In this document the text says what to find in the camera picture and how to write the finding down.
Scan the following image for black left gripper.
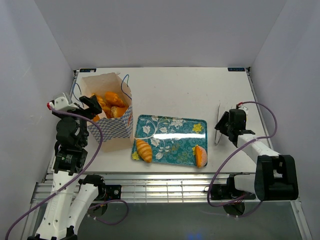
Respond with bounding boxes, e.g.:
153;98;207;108
53;94;102;147

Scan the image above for twisted ring bread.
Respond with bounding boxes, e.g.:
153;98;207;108
92;93;112;119

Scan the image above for metal tongs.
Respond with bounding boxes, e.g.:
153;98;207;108
213;103;225;146

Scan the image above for blue checkered paper bag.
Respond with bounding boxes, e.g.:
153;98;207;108
80;72;134;152

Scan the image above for braided leaf bread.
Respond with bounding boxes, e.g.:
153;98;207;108
104;91;126;108

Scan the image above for sugared donut bread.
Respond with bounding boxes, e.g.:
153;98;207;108
110;106;128;118

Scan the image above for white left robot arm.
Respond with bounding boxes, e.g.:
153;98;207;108
29;93;106;240

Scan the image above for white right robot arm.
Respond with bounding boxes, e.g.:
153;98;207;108
215;108;299;202

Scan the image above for croissant bread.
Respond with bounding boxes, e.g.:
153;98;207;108
136;139;153;163

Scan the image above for blue table corner label left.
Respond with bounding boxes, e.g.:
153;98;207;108
79;68;97;73

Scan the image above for blue table corner label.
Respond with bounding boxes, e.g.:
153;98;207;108
227;67;246;72
79;68;97;73

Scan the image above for pink sugared half bun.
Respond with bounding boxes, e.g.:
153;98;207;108
194;145;208;168

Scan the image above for teal floral tray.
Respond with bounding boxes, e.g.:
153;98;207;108
134;114;208;167

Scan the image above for blue table corner label right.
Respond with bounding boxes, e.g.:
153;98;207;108
227;67;246;72

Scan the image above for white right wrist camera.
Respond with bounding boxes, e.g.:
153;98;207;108
236;102;249;116

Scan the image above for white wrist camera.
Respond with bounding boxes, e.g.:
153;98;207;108
47;92;80;112
236;102;249;116

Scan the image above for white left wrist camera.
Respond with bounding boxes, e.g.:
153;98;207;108
47;92;80;112

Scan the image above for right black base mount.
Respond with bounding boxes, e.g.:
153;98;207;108
209;184;232;200

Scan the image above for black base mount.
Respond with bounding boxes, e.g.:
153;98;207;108
209;184;232;200
104;184;122;201

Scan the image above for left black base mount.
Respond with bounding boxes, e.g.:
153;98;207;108
104;184;122;201

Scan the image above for aluminium rail frame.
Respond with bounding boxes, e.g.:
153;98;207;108
29;172;303;205

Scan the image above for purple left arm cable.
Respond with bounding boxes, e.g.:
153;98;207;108
4;108;130;240

